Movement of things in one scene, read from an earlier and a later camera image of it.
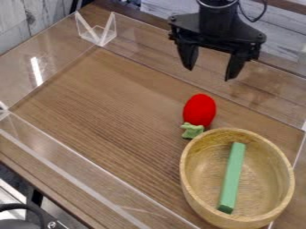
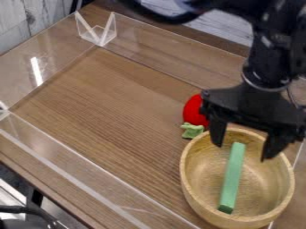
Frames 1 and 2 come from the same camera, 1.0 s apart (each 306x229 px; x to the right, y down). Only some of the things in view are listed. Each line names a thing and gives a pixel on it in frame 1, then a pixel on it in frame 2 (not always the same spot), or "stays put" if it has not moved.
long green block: x=233 y=175 stays put
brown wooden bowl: x=266 y=181 stays put
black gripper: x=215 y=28 → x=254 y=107
